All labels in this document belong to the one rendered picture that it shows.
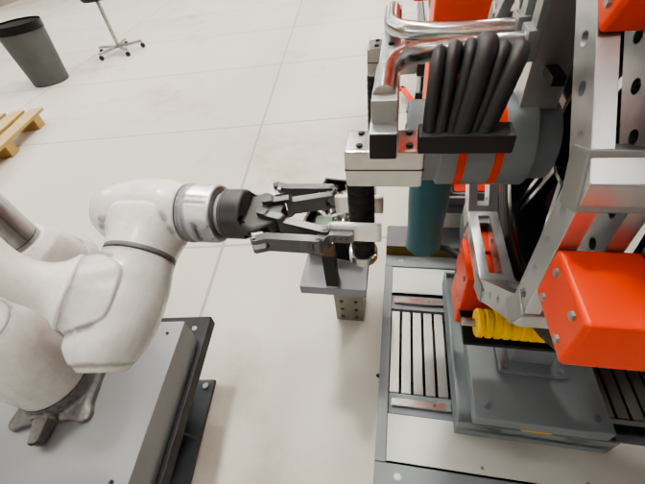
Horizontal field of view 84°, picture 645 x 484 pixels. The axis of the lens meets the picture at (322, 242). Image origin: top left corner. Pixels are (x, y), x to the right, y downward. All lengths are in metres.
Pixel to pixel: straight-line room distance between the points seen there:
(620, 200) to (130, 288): 0.54
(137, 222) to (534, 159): 0.56
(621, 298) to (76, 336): 0.58
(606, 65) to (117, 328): 0.58
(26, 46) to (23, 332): 4.08
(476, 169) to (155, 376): 0.80
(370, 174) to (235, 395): 1.03
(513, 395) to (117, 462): 0.90
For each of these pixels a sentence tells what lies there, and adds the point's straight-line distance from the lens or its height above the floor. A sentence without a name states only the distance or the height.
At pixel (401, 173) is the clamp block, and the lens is 0.43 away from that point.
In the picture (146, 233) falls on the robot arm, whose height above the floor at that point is 0.85.
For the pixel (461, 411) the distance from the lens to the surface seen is 1.11.
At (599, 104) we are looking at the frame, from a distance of 0.40.
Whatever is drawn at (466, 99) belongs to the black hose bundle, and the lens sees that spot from 0.39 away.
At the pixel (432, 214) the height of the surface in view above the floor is 0.62.
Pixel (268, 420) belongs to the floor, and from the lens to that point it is 1.27.
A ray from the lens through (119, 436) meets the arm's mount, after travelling 0.95.
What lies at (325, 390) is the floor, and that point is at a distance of 1.27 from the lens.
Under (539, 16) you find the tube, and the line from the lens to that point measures 0.55.
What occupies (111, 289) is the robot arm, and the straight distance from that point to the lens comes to 0.53.
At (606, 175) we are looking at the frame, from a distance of 0.39.
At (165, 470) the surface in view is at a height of 0.30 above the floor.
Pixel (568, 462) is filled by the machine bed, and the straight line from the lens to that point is 1.22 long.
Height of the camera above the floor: 1.17
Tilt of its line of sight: 45 degrees down
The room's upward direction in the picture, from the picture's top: 9 degrees counter-clockwise
